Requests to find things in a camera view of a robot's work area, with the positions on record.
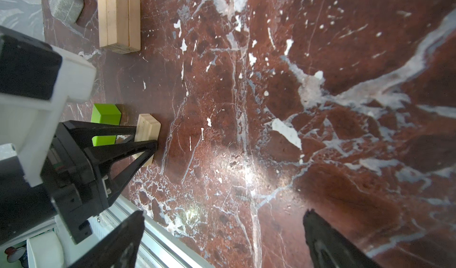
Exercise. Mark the aluminium front rail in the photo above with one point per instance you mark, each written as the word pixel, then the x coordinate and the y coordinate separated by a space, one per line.
pixel 158 247

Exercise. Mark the wood block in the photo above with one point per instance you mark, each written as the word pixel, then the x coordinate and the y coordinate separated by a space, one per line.
pixel 117 25
pixel 134 12
pixel 103 25
pixel 148 128

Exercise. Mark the grey sponge block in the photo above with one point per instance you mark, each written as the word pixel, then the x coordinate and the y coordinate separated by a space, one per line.
pixel 67 11

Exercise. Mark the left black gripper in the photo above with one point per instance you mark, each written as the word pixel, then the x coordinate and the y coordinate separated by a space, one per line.
pixel 78 180

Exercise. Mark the green block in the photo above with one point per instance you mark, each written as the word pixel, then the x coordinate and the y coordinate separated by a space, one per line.
pixel 105 114

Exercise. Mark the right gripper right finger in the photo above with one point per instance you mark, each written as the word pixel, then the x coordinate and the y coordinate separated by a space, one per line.
pixel 330 249

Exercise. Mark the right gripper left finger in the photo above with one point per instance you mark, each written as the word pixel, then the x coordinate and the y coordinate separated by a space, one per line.
pixel 119 249

